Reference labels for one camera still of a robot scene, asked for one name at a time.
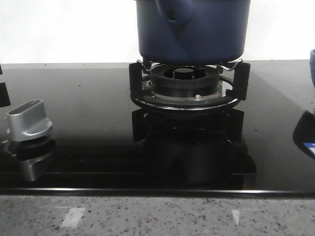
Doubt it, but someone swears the right gas burner head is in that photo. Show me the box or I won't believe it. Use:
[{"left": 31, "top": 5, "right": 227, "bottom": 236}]
[{"left": 150, "top": 65, "right": 219, "bottom": 97}]

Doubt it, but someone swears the dark blue cooking pot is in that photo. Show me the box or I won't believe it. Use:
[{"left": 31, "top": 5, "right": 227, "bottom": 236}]
[{"left": 135, "top": 0, "right": 251, "bottom": 65}]

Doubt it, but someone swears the right black pot support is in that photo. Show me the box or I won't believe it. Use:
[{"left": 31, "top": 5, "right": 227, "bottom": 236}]
[{"left": 129, "top": 59, "right": 251, "bottom": 113}]

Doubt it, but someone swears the black glass gas stove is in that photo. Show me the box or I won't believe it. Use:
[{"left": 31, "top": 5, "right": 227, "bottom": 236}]
[{"left": 0, "top": 60, "right": 315, "bottom": 198}]

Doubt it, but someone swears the silver stove control knob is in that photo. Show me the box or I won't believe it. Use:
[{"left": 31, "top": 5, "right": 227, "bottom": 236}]
[{"left": 6, "top": 99, "right": 53, "bottom": 142}]

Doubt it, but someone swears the light blue plastic bowl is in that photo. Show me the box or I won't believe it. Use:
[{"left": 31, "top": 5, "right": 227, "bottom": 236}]
[{"left": 310, "top": 49, "right": 315, "bottom": 87}]

